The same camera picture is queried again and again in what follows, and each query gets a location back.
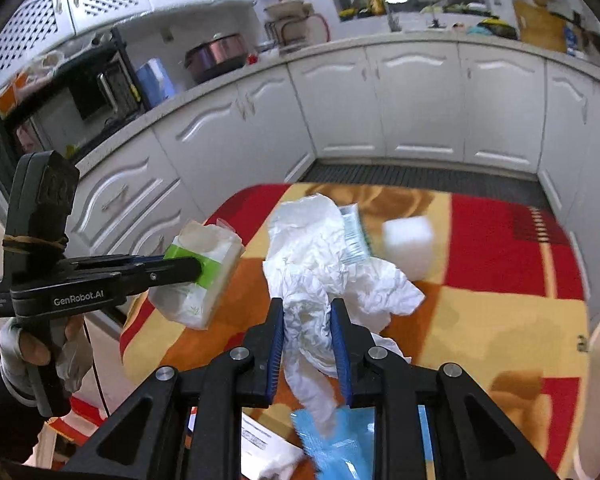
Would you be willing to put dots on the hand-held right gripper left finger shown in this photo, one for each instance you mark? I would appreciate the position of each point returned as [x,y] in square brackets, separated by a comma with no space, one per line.
[275,350]

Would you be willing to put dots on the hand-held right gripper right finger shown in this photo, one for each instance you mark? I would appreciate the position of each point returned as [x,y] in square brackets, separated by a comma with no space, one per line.
[342,355]

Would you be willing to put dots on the dark floor mat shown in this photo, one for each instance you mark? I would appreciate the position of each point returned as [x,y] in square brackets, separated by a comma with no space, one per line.
[420,177]

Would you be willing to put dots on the white paper leaflet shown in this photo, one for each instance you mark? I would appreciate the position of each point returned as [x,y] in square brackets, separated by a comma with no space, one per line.
[265,445]

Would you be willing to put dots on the copper rice cooker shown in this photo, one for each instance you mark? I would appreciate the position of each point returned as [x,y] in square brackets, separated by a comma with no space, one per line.
[216,57]

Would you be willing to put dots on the white plastic bag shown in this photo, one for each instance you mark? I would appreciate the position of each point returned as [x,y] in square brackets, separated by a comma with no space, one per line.
[320,260]

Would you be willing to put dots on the yellow bottle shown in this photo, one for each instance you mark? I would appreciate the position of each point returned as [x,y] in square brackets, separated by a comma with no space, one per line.
[378,2]

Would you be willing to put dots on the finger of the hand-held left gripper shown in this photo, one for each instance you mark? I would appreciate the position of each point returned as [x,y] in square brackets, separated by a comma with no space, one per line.
[175,272]
[145,259]

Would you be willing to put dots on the white red-rimmed cutting board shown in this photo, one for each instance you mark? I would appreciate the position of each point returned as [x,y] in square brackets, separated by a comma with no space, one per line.
[320,26]

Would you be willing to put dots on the white base cabinet row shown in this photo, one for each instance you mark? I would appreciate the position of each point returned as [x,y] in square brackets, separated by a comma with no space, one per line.
[430,100]

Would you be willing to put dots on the orange box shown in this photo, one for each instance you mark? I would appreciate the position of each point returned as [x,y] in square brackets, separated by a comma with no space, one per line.
[11,92]

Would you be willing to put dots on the black microwave oven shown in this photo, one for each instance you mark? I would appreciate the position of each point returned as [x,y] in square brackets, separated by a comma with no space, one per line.
[127,75]

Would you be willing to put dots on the person's left forearm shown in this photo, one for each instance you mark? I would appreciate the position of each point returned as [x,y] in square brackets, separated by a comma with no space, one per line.
[2,420]

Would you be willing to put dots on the blue foil packet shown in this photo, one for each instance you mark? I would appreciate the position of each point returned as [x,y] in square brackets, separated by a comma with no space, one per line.
[330,447]

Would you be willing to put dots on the person's left hand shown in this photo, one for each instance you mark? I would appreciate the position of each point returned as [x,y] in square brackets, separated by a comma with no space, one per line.
[30,352]

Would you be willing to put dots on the tan rubber band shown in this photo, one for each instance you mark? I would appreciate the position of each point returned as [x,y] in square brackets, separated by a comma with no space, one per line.
[35,244]

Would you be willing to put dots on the wooden cutting board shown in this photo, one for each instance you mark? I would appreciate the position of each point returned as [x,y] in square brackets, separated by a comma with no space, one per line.
[539,27]

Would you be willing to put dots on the green white tissue pack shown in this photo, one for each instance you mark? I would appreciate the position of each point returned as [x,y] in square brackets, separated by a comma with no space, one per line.
[212,260]

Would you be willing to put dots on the white green carton box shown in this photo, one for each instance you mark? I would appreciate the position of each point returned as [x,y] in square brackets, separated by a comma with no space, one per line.
[356,232]

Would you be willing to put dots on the white foam block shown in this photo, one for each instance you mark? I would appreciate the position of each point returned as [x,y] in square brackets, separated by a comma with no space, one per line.
[407,246]

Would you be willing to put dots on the colourful printed blanket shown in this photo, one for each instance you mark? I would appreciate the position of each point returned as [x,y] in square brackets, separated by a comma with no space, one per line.
[480,300]

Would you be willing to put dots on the beige ceramic bowl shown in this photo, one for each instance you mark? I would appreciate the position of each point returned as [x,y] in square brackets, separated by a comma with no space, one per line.
[287,9]

